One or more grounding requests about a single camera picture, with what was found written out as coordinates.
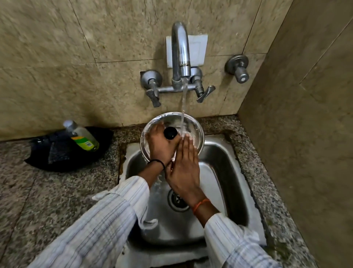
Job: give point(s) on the chrome wall mixer faucet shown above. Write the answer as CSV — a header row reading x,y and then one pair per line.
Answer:
x,y
180,55

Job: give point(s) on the white square wall plate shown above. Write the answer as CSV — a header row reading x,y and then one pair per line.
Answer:
x,y
198,49

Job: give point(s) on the chrome wall stop valve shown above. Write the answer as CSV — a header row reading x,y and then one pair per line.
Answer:
x,y
239,69

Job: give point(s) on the clear dish soap bottle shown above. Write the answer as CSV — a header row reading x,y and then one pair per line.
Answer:
x,y
84,138

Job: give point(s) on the orange wrist thread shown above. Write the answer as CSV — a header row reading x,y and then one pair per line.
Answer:
x,y
200,204

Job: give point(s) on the black wrist thread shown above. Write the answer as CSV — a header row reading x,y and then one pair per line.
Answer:
x,y
161,163

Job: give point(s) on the person's right thumb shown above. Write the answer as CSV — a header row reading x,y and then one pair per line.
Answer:
x,y
169,170

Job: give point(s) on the steel lid with black knob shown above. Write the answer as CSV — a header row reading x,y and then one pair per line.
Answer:
x,y
193,127

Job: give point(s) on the person's left thumb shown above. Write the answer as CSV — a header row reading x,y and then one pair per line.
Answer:
x,y
174,143

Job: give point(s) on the person's right forearm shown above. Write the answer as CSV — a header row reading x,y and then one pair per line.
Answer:
x,y
229,243

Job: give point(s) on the person's right hand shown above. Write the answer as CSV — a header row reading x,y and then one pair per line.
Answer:
x,y
183,174

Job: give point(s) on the stainless steel sink basin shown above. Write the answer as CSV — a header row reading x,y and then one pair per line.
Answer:
x,y
220,171

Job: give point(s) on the steel sink drain strainer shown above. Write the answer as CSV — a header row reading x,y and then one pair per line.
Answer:
x,y
176,203

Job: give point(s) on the person's left forearm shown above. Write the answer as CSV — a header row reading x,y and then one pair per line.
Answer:
x,y
104,223

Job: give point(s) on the black plastic bag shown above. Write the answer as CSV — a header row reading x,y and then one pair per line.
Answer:
x,y
60,157

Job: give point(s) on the person's left hand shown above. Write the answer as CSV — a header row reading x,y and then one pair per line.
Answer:
x,y
160,145

